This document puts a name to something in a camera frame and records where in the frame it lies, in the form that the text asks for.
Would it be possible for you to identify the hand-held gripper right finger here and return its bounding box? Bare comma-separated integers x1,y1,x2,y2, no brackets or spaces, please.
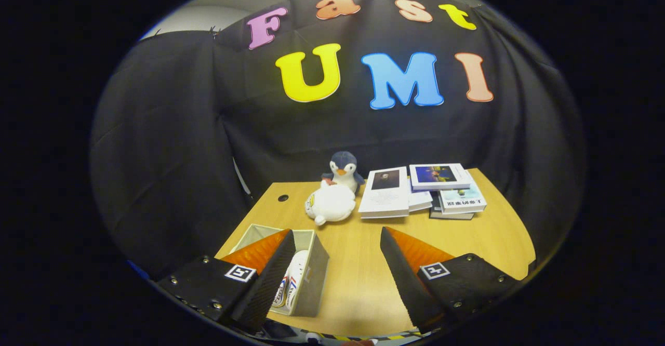
380,227,522,334

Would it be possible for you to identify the penguin plush toy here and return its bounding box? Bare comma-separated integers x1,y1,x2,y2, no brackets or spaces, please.
321,151,366,195

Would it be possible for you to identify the white book blue picture cover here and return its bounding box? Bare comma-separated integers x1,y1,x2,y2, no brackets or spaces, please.
409,163,472,191

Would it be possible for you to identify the white round plush toy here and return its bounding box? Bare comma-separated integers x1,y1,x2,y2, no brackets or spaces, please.
304,180,357,226

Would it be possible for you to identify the white canvas shoe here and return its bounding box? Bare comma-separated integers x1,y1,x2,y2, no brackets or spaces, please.
270,250,311,310

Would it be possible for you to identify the white book green cover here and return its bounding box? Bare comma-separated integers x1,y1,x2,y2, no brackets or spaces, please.
438,182,487,215

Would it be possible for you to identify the grey fabric storage box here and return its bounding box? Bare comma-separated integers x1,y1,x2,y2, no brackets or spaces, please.
229,224,330,318

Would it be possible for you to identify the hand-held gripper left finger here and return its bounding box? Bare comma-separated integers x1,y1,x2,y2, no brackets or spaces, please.
156,229,297,334

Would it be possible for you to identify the plain white book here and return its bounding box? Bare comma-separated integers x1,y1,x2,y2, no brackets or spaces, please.
408,189,433,212

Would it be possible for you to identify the yellow black striped tape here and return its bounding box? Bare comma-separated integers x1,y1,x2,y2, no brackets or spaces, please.
307,330,421,342

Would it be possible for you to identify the white book dark portrait cover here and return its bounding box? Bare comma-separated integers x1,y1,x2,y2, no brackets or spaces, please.
358,167,411,219

